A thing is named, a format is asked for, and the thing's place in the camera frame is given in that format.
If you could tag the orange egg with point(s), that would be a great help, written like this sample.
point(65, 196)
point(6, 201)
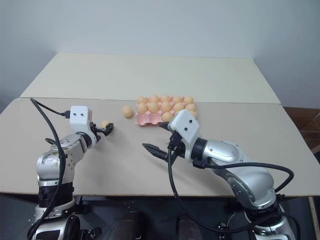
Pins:
point(177, 99)
point(142, 108)
point(154, 99)
point(190, 107)
point(153, 107)
point(194, 114)
point(104, 123)
point(142, 100)
point(127, 111)
point(165, 98)
point(188, 100)
point(178, 106)
point(165, 106)
point(167, 116)

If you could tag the dark rounded shape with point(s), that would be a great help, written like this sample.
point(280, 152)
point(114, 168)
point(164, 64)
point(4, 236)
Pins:
point(190, 225)
point(130, 225)

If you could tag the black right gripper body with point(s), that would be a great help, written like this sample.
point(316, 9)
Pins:
point(176, 146)

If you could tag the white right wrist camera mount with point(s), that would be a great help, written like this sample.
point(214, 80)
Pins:
point(186, 125)

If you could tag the pink egg carton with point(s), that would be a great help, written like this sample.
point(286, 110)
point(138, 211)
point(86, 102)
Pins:
point(147, 119)

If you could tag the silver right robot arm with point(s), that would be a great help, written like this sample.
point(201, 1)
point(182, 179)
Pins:
point(250, 175)

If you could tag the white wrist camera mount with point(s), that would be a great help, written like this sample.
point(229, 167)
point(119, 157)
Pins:
point(79, 117)
point(186, 125)

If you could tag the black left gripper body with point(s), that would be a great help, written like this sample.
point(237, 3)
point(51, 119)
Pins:
point(93, 128)

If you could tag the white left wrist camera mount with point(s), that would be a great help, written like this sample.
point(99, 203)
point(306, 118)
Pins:
point(79, 117)

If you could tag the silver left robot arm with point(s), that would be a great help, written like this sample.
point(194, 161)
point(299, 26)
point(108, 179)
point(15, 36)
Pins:
point(66, 160)

